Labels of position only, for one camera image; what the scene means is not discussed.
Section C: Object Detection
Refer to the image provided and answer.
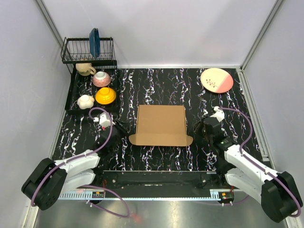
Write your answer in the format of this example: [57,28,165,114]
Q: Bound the brown cardboard box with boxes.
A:
[129,105,193,147]

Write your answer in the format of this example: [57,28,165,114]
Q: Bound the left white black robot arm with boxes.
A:
[21,122,126,210]

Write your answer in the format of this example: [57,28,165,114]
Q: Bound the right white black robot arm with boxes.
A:
[193,115,304,223]

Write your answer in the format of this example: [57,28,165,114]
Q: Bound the yellow ribbed bowl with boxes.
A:
[95,87,116,105]

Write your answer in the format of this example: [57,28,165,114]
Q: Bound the white flower shaped cup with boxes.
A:
[77,95,95,110]

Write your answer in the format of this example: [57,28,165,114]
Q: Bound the black tray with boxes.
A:
[65,66,120,115]

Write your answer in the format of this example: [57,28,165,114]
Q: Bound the pink cream round plate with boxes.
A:
[200,68,234,94]

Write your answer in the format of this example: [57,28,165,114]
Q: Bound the pink patterned bowl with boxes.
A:
[93,71,111,87]

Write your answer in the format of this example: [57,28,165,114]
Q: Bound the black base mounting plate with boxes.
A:
[91,171,231,199]

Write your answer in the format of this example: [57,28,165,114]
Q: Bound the beige mug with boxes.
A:
[76,63,96,76]

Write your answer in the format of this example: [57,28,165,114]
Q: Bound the blue plate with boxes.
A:
[89,28,100,58]

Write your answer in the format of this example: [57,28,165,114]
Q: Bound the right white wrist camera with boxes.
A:
[210,106,225,122]

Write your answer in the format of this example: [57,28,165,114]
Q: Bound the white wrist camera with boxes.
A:
[210,106,225,122]
[93,113,111,128]

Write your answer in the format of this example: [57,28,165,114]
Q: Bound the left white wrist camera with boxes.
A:
[93,113,111,128]

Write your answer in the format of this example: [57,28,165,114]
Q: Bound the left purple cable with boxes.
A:
[30,107,131,218]

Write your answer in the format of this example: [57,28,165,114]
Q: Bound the purple cable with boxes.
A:
[190,107,302,218]
[30,107,131,218]

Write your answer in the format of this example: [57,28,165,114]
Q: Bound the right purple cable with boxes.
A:
[190,107,302,218]

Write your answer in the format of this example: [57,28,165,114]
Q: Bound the black wire dish rack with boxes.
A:
[60,37,117,68]

